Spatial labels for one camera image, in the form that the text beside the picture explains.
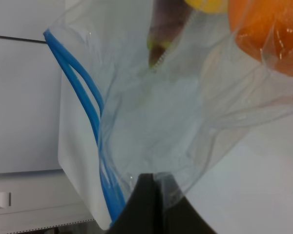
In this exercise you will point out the clear zip bag blue strip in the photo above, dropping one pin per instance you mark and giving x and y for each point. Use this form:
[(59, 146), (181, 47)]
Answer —
[(218, 120)]

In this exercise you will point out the yellow pear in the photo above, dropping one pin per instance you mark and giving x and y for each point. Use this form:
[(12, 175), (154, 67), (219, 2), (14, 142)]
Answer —
[(209, 6)]

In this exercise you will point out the orange fruit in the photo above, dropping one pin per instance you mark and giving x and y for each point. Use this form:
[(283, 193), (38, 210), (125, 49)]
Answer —
[(264, 31)]

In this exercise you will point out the purple eggplant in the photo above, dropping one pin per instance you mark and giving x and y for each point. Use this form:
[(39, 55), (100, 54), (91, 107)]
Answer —
[(168, 20)]

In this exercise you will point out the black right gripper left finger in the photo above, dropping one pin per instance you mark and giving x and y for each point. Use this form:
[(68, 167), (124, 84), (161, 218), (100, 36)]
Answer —
[(143, 213)]

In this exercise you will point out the white cabinet with handle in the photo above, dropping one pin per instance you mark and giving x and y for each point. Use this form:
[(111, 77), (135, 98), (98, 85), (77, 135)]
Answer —
[(39, 200)]

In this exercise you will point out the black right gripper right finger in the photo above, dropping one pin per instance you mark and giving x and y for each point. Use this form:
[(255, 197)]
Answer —
[(178, 215)]

